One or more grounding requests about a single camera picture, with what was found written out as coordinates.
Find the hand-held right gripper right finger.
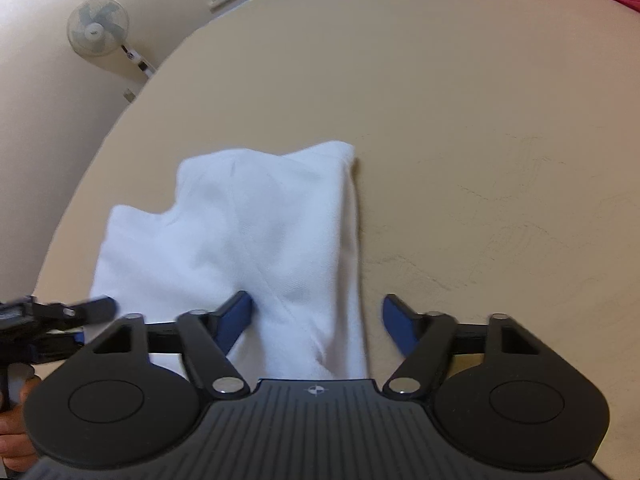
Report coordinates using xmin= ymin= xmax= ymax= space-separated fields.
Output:
xmin=381 ymin=294 xmax=544 ymax=396

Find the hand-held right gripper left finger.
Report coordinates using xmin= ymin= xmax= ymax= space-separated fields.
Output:
xmin=95 ymin=290 xmax=256 ymax=401

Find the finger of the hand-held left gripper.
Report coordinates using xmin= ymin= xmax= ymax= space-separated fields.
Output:
xmin=32 ymin=296 xmax=119 ymax=332
xmin=36 ymin=329 xmax=87 ymax=362

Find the white garment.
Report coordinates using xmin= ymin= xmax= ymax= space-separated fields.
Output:
xmin=89 ymin=140 xmax=371 ymax=380

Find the person's left hand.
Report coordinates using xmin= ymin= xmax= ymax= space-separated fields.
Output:
xmin=0 ymin=375 xmax=44 ymax=473

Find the white standing fan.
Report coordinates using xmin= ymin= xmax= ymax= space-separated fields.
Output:
xmin=66 ymin=0 xmax=157 ymax=79

